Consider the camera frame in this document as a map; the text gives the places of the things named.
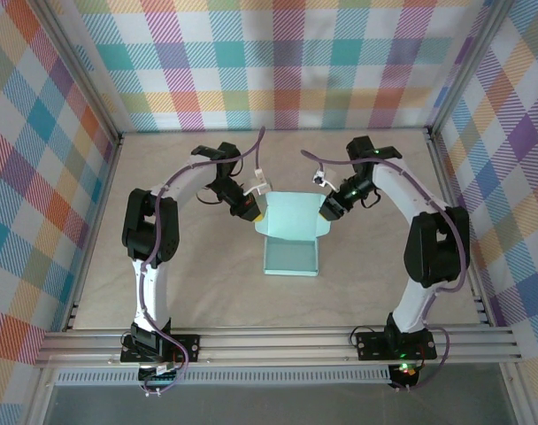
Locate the aluminium side rail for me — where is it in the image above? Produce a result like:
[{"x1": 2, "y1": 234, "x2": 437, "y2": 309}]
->
[
  {"x1": 423, "y1": 127, "x2": 494, "y2": 328},
  {"x1": 62, "y1": 135, "x2": 124, "y2": 333}
]

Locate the slotted grey cable duct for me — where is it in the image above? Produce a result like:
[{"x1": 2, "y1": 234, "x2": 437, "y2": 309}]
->
[{"x1": 54, "y1": 369, "x2": 392, "y2": 386}]

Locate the plaid backdrop panel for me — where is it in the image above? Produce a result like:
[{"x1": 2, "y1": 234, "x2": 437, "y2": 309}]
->
[
  {"x1": 430, "y1": 0, "x2": 538, "y2": 425},
  {"x1": 72, "y1": 0, "x2": 482, "y2": 134},
  {"x1": 0, "y1": 0, "x2": 118, "y2": 425}
]

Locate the aluminium frame post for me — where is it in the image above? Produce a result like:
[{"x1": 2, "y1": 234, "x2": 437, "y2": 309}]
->
[
  {"x1": 29, "y1": 0, "x2": 125, "y2": 147},
  {"x1": 426, "y1": 0, "x2": 513, "y2": 139}
]

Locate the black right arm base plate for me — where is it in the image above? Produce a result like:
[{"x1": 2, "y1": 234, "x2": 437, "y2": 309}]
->
[{"x1": 355, "y1": 329, "x2": 438, "y2": 361}]

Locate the circuit board with white connector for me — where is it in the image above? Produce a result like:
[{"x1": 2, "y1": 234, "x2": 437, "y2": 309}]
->
[{"x1": 138, "y1": 361, "x2": 184, "y2": 385}]

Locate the light green paper box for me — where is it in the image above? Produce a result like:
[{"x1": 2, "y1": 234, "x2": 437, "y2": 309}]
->
[{"x1": 254, "y1": 190, "x2": 332, "y2": 278}]

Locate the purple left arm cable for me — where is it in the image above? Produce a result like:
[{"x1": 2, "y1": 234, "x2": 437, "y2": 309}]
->
[{"x1": 138, "y1": 126, "x2": 266, "y2": 398}]

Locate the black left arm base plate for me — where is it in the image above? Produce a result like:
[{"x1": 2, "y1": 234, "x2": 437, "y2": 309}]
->
[{"x1": 119, "y1": 334, "x2": 202, "y2": 365}]

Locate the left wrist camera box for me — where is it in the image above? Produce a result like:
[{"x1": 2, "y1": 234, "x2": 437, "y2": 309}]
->
[{"x1": 244, "y1": 175, "x2": 269, "y2": 196}]

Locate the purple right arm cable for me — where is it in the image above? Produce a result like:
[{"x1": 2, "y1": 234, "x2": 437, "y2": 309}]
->
[{"x1": 299, "y1": 149, "x2": 469, "y2": 393}]

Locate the circuit board with lit LEDs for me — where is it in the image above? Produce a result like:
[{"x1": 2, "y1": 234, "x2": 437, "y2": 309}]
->
[{"x1": 390, "y1": 361, "x2": 419, "y2": 387}]

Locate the grey metal sheet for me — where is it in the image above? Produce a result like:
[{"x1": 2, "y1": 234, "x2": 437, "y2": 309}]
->
[{"x1": 42, "y1": 383, "x2": 518, "y2": 425}]

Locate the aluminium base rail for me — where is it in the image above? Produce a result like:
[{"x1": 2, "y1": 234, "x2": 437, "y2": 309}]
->
[{"x1": 34, "y1": 325, "x2": 522, "y2": 368}]

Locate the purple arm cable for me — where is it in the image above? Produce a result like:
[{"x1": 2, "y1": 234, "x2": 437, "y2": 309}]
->
[
  {"x1": 138, "y1": 126, "x2": 266, "y2": 398},
  {"x1": 299, "y1": 149, "x2": 469, "y2": 393}
]

